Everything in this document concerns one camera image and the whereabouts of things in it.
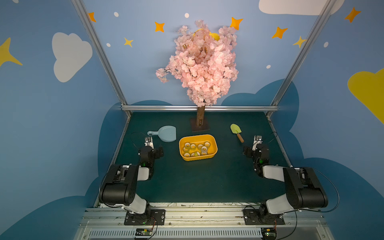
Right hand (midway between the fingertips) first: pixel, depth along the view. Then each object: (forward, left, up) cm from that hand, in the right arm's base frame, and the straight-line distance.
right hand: (256, 144), depth 95 cm
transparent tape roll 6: (-8, +45, -5) cm, 46 cm away
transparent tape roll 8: (-5, +34, -6) cm, 34 cm away
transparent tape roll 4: (+2, +31, -6) cm, 32 cm away
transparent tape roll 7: (-7, +40, -5) cm, 41 cm away
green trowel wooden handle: (+17, +10, -7) cm, 21 cm away
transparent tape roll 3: (0, +36, -5) cm, 36 cm away
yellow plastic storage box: (+4, +38, -4) cm, 39 cm away
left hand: (-5, +67, +1) cm, 67 cm away
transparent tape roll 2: (0, +41, -6) cm, 41 cm away
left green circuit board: (-50, +62, -7) cm, 80 cm away
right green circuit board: (-46, 0, -10) cm, 47 cm away
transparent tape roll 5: (-2, +33, -5) cm, 34 cm away
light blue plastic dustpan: (+11, +61, -7) cm, 63 cm away
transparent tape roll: (-1, +45, -3) cm, 45 cm away
